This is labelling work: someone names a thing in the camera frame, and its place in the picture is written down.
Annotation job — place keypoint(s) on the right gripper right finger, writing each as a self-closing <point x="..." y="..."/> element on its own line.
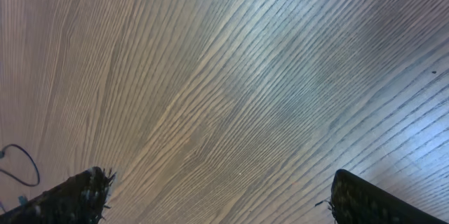
<point x="354" y="200"/>

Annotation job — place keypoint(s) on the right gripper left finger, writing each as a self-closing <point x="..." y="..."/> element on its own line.
<point x="81" y="199"/>

